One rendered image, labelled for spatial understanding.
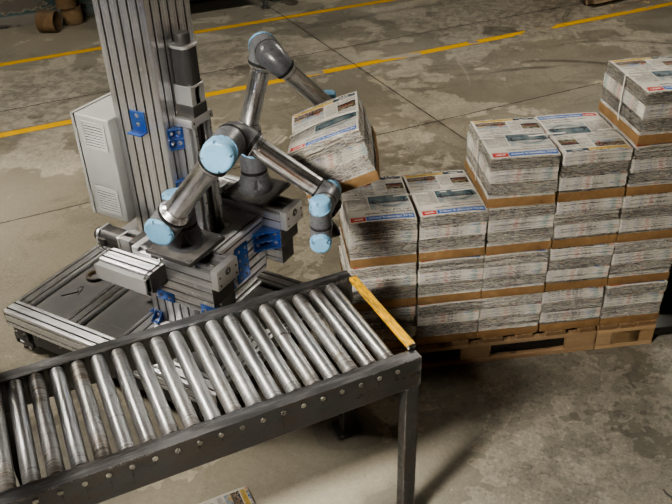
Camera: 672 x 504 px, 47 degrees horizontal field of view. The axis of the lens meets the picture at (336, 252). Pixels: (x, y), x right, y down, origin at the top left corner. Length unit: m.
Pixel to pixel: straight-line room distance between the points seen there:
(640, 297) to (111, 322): 2.45
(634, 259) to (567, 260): 0.31
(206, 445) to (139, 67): 1.43
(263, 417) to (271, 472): 0.91
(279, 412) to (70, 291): 1.93
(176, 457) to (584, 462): 1.73
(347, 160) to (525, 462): 1.41
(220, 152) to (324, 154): 0.47
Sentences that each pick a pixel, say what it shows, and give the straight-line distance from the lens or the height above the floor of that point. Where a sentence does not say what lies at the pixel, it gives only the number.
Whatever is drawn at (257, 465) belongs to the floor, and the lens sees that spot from 3.25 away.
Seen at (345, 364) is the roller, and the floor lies 0.80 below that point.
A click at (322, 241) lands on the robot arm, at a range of 2.63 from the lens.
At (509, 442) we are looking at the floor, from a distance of 3.35.
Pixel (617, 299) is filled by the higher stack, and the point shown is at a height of 0.29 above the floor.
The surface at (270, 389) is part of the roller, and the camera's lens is 2.38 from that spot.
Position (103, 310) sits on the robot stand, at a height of 0.21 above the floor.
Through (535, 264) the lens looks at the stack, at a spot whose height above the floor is 0.54.
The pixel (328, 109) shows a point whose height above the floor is 1.23.
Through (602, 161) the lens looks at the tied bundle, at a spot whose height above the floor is 1.01.
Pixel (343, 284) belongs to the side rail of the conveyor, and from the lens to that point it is 2.82.
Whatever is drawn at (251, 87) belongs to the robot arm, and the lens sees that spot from 3.33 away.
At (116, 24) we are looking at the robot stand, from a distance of 3.01.
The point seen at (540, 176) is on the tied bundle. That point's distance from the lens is 3.20.
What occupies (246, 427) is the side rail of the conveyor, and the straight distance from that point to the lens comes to 2.33.
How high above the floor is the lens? 2.44
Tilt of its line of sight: 34 degrees down
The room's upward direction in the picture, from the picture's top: 2 degrees counter-clockwise
